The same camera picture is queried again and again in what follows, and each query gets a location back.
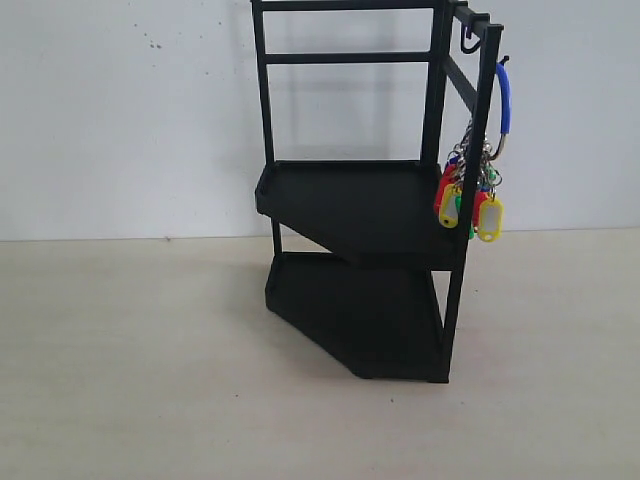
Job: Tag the colourful key tag bunch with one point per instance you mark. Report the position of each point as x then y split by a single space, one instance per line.
487 215

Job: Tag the black metal shelf rack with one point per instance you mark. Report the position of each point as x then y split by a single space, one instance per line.
361 265

